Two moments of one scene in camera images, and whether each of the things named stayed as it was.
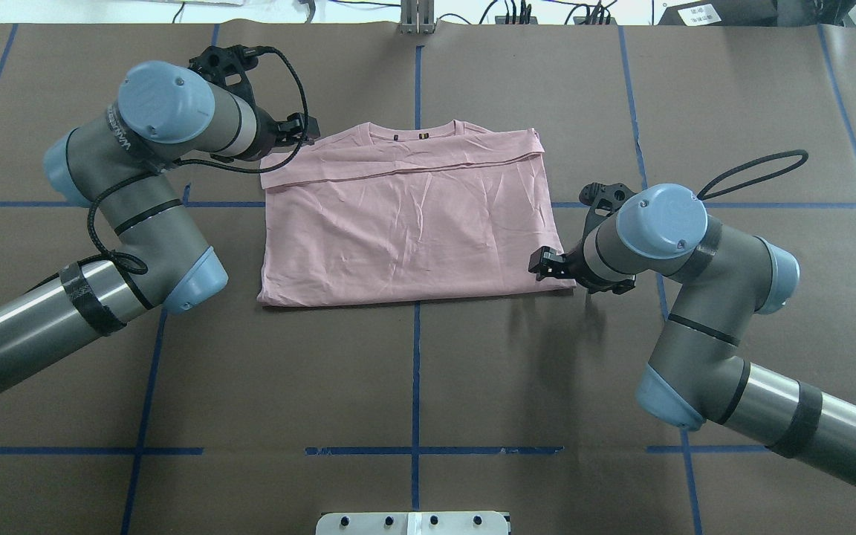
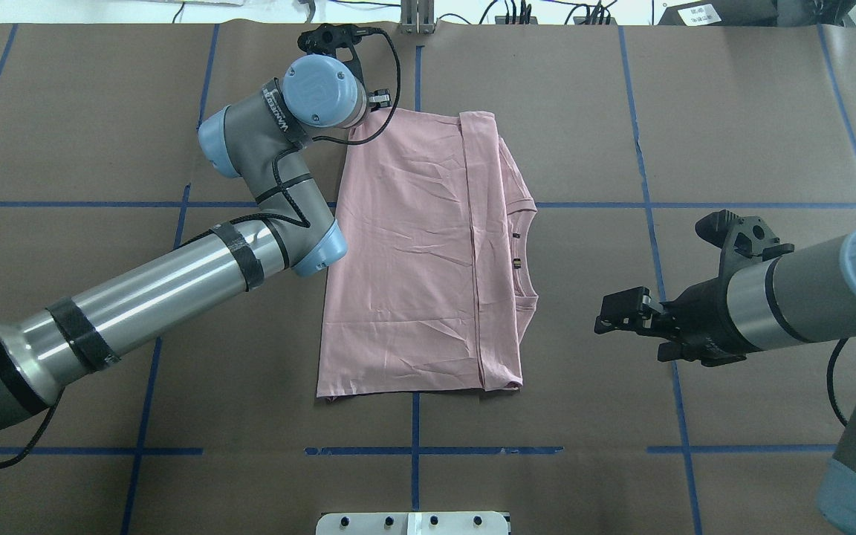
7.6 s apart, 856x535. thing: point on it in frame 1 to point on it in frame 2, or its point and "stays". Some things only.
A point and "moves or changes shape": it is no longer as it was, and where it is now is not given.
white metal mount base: (412, 523) stays
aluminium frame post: (417, 16) stays
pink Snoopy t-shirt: (427, 212) moves or changes shape
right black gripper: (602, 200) to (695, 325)
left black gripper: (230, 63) to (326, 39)
